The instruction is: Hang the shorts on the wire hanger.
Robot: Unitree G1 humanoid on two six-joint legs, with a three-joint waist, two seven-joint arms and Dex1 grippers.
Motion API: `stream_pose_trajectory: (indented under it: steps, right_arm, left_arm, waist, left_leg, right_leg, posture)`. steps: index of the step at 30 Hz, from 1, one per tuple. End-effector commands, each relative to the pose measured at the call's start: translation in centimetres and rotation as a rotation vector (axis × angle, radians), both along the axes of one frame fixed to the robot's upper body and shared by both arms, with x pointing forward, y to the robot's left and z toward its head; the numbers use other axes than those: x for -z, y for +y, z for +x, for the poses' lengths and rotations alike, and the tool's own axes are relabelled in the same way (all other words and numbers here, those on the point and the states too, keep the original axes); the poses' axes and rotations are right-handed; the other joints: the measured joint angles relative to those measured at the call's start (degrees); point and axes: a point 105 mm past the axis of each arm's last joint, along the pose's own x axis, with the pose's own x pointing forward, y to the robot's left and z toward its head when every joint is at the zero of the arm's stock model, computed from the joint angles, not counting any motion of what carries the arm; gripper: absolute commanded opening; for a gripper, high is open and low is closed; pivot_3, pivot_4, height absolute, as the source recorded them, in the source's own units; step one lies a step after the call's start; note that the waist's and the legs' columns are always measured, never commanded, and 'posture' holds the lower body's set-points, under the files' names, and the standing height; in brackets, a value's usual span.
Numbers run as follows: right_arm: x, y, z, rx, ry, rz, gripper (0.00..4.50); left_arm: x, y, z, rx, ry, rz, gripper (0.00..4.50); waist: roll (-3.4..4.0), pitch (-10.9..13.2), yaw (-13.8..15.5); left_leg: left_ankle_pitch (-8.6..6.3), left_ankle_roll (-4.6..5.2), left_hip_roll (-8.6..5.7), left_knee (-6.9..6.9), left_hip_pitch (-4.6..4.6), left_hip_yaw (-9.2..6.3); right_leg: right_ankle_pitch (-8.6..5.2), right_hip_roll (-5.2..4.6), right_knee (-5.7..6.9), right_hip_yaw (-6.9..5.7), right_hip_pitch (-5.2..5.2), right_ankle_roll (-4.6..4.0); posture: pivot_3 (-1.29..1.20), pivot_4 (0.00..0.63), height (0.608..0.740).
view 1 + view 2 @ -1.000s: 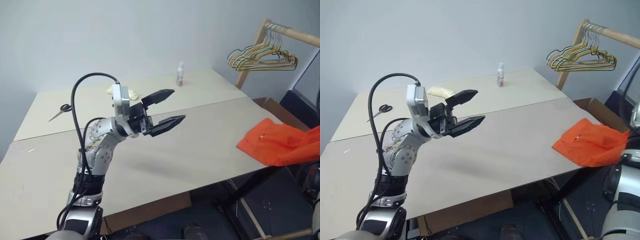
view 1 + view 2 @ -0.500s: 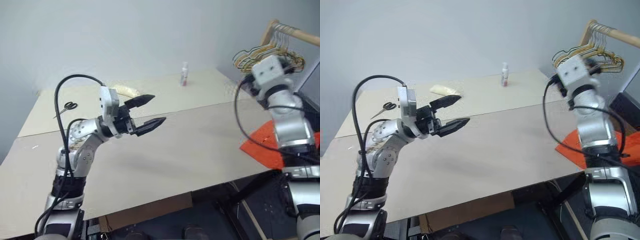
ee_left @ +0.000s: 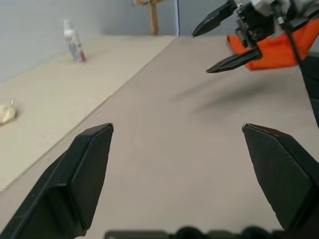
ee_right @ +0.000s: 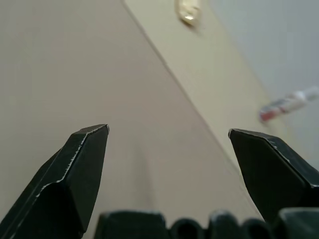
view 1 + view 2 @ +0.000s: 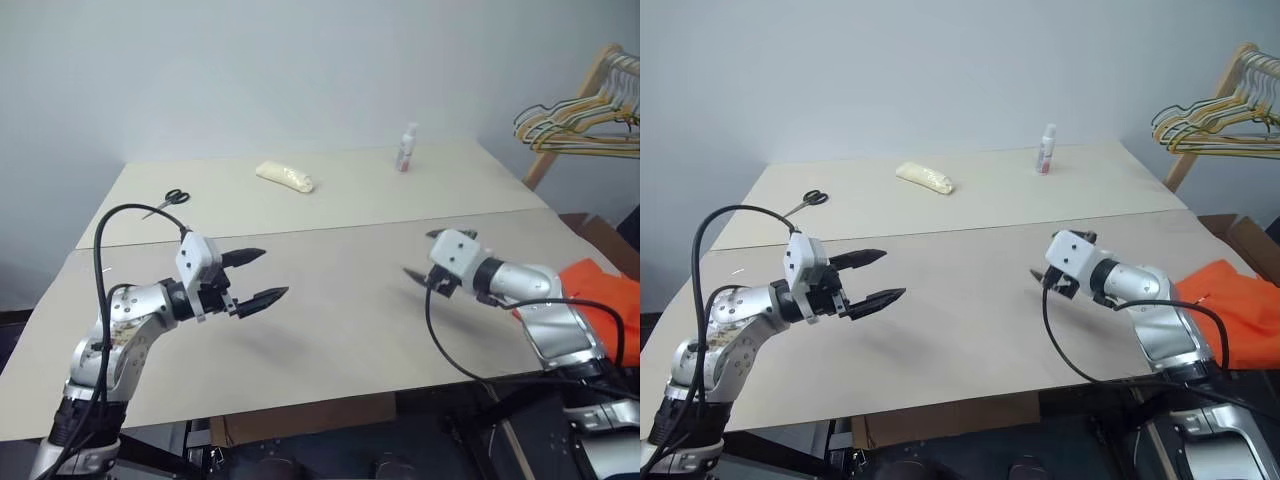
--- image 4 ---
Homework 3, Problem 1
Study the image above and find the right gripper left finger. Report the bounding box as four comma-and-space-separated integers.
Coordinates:
0, 123, 111, 239

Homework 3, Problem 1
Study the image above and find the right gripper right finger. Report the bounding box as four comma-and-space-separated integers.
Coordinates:
228, 128, 319, 223

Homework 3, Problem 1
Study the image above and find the white spray bottle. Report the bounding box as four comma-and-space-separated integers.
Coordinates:
258, 86, 319, 124

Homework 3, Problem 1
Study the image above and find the cream filled plastic bag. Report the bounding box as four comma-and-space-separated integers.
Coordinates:
174, 0, 202, 27

